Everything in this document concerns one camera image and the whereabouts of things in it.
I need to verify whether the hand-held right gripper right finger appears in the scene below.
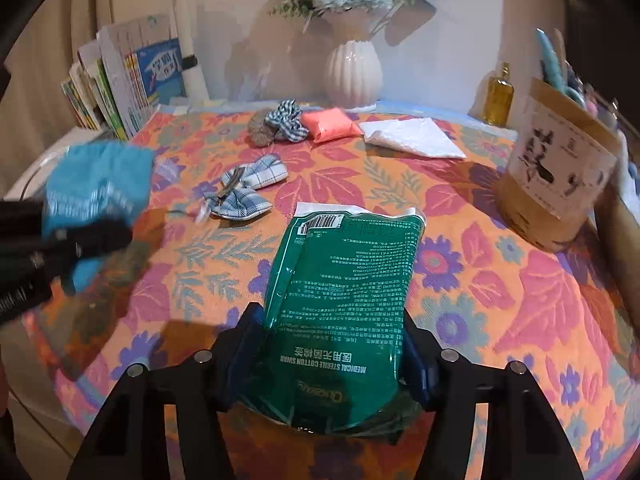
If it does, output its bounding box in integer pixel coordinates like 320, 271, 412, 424
400, 310, 583, 480

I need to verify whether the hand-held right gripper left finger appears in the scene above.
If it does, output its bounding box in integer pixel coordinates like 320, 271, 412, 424
67, 302, 266, 480

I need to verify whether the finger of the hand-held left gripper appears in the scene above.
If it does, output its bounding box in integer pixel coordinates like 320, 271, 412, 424
42, 220, 133, 282

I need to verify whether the blue cloth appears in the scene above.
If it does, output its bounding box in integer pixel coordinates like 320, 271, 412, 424
42, 141, 156, 296

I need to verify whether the green cotton swab packet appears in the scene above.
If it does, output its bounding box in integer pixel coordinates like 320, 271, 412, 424
235, 201, 428, 448

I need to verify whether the white translucent pouch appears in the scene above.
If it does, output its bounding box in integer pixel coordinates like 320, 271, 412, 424
360, 116, 467, 161

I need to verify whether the plaid fabric baby shoe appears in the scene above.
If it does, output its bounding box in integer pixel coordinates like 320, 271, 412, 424
222, 155, 290, 191
202, 185, 273, 221

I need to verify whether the row of books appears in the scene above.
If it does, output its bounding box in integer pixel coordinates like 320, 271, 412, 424
60, 14, 188, 142

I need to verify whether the brown fuzzy pompom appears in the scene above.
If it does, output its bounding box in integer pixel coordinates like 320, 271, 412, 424
248, 110, 278, 148

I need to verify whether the plaid fabric bow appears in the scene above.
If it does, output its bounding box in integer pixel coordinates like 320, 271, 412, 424
264, 100, 311, 145

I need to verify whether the pink orange pouch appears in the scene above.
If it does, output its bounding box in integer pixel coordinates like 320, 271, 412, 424
300, 107, 363, 145

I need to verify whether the amber glass bottle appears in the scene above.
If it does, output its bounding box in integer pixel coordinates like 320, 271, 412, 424
482, 61, 515, 128

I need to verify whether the white ribbed vase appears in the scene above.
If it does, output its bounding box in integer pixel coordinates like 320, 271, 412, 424
324, 40, 383, 111

